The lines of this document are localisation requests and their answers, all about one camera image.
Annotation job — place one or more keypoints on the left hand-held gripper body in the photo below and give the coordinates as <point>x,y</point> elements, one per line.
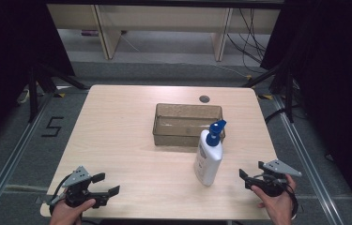
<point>78,187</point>

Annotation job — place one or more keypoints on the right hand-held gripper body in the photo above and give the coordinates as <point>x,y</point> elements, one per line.
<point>272,184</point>

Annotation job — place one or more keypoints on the white pump bottle blue top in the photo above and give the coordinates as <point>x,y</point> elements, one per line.
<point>208,159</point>

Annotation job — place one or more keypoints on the clear brown plastic box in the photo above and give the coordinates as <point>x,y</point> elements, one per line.
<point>176,125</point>

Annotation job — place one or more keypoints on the person's right hand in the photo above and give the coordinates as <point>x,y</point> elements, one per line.
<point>278,209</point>

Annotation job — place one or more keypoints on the person's left hand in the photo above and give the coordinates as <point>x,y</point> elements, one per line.
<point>65,215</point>

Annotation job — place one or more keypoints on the yellow black floor tape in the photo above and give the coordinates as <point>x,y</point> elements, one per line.
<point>266,97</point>

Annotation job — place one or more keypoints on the black metal stand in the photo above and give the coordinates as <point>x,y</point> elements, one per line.
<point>33,93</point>
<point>289,93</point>

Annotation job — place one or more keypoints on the grey round table grommet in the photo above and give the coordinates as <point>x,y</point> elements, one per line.
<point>204,99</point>

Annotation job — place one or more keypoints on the dark curtain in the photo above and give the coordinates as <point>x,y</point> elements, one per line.
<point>7,47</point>
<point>336,78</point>

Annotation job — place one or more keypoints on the beige desk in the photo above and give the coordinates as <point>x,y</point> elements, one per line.
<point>164,18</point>

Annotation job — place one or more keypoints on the metal floor rail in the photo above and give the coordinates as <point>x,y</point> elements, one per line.
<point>11,162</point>
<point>308,162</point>

